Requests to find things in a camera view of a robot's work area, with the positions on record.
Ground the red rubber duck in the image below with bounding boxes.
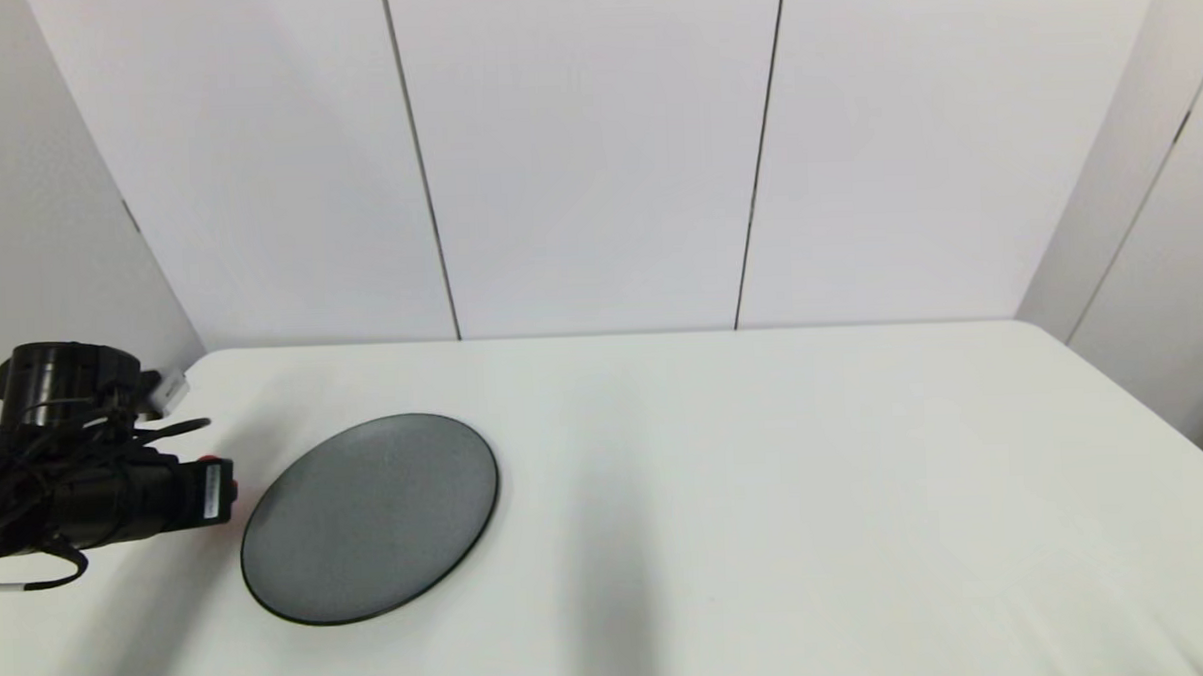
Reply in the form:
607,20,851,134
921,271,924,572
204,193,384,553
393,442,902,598
195,453,240,525

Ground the round grey plate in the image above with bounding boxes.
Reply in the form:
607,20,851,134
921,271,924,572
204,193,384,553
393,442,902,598
235,411,505,630

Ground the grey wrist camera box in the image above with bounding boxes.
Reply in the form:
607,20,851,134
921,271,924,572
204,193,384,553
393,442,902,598
142,368,192,417

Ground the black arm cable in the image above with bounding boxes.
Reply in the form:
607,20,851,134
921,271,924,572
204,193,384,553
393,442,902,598
0,392,217,593

